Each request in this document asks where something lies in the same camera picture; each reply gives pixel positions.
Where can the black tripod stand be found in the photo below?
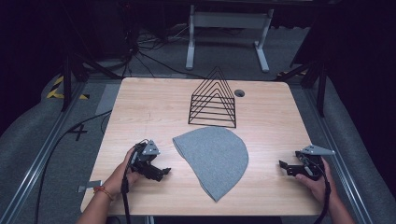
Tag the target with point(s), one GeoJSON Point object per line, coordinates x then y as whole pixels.
{"type": "Point", "coordinates": [67, 81]}
{"type": "Point", "coordinates": [320, 87]}

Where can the aluminium floor rail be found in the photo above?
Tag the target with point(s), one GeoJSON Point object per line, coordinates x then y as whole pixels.
{"type": "Point", "coordinates": [342, 155]}
{"type": "Point", "coordinates": [37, 161]}

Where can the person's left hand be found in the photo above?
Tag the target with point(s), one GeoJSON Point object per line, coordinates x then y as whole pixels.
{"type": "Point", "coordinates": [120, 179]}

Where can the black floor tape mark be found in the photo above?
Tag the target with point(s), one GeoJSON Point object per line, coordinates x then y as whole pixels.
{"type": "Point", "coordinates": [77, 131]}

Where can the grey metal table bracket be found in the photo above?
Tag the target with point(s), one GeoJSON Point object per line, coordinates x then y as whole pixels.
{"type": "Point", "coordinates": [89, 185]}

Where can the grey knitted beanie hat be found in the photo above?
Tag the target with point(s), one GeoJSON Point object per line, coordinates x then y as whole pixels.
{"type": "Point", "coordinates": [214, 158]}

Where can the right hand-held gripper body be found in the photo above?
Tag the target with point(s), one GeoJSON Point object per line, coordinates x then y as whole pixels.
{"type": "Point", "coordinates": [311, 158]}

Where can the yellow black floor tape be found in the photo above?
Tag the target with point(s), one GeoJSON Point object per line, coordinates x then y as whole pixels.
{"type": "Point", "coordinates": [57, 90]}

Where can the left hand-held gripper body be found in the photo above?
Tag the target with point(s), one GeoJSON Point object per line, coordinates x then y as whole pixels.
{"type": "Point", "coordinates": [145, 155]}

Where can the person's right hand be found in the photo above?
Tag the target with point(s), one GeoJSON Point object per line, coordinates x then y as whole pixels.
{"type": "Point", "coordinates": [317, 186]}

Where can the white metal desk frame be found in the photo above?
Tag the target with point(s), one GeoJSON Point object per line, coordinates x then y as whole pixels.
{"type": "Point", "coordinates": [229, 20]}

